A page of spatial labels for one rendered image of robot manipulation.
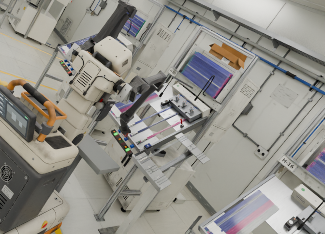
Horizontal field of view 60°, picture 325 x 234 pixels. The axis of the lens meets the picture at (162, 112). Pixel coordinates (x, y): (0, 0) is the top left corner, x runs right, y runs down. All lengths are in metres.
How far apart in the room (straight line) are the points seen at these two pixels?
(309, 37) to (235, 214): 2.79
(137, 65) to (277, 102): 1.89
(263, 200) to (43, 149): 1.46
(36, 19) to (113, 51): 4.86
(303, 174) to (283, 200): 0.23
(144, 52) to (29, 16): 3.37
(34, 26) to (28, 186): 5.29
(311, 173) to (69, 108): 1.65
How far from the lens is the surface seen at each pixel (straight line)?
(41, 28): 6.65
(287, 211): 2.17
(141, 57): 3.71
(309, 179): 2.22
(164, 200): 3.16
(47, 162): 1.47
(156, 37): 3.72
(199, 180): 4.27
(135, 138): 2.45
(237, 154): 4.03
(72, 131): 1.83
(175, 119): 2.59
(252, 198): 2.14
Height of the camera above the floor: 1.54
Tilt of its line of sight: 12 degrees down
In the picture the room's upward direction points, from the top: 35 degrees clockwise
